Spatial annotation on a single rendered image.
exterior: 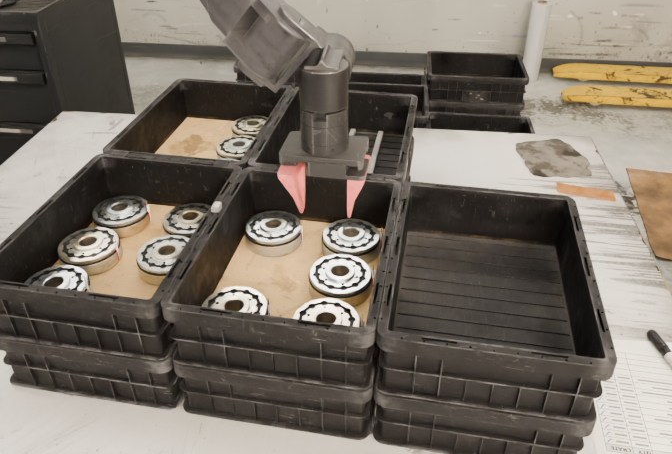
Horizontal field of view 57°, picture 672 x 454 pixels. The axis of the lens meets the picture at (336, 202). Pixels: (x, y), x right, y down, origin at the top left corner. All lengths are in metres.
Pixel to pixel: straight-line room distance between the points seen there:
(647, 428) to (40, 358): 0.95
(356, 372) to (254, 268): 0.30
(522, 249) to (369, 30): 3.24
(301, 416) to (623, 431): 0.49
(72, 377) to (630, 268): 1.08
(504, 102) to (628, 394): 1.67
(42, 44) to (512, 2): 2.85
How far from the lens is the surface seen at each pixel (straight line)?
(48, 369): 1.10
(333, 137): 0.72
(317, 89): 0.70
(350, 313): 0.94
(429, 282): 1.06
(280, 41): 0.68
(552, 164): 1.72
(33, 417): 1.12
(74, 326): 0.99
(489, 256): 1.13
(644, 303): 1.34
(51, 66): 2.52
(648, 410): 1.14
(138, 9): 4.61
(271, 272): 1.07
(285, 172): 0.76
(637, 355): 1.22
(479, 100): 2.60
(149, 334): 0.93
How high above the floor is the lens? 1.50
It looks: 33 degrees down
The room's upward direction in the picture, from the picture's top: straight up
